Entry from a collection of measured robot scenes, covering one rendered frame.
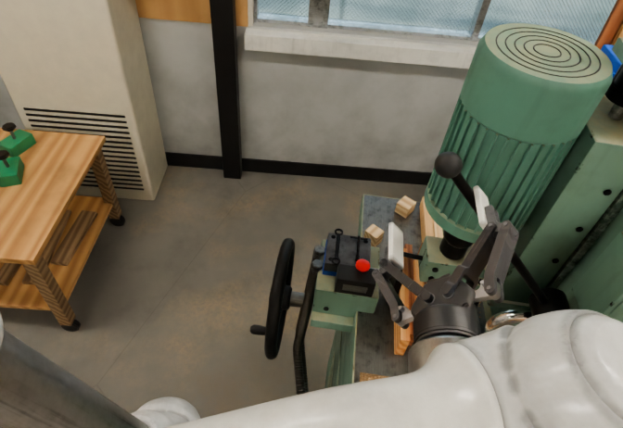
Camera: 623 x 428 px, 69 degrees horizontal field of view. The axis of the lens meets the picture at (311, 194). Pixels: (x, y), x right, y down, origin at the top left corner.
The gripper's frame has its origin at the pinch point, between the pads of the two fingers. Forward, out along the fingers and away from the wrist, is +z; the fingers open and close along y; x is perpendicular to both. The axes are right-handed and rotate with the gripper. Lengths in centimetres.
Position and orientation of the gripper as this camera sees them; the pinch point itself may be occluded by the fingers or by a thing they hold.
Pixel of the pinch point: (436, 216)
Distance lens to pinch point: 67.7
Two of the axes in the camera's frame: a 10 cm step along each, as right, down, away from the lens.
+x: -6.5, -5.9, -4.8
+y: 7.5, -3.9, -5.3
